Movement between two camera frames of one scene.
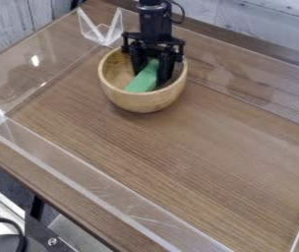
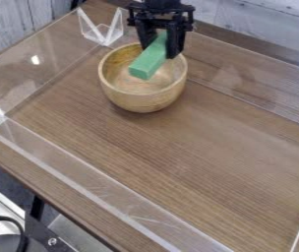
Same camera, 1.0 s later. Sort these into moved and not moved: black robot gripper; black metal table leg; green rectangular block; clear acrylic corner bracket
Moved: black robot gripper; green rectangular block
Not moved: black metal table leg; clear acrylic corner bracket
